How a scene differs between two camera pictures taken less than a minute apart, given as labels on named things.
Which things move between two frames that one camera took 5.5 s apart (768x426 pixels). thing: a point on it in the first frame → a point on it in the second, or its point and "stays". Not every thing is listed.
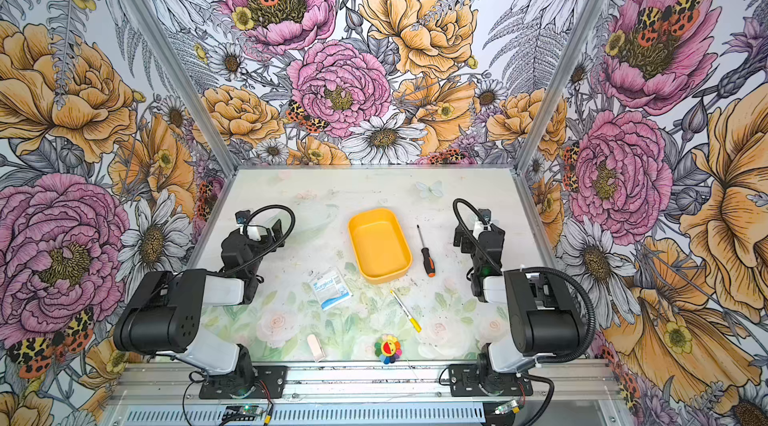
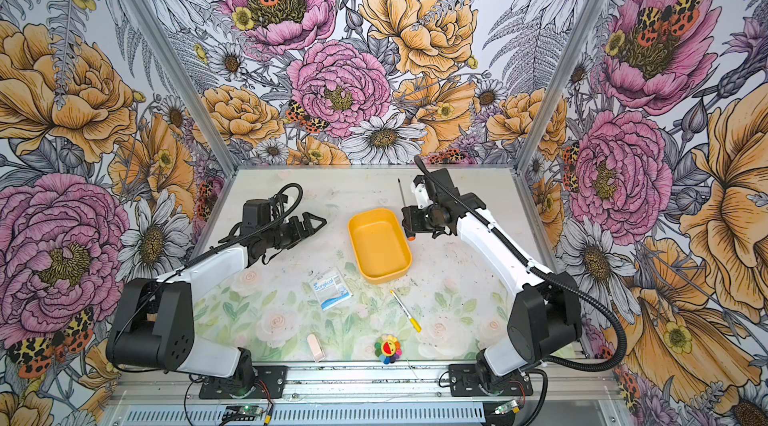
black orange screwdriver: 428,261 → 410,235
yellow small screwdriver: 414,323 stays
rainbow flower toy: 388,348 stays
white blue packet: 330,288 stays
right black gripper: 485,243 → 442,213
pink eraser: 317,350 stays
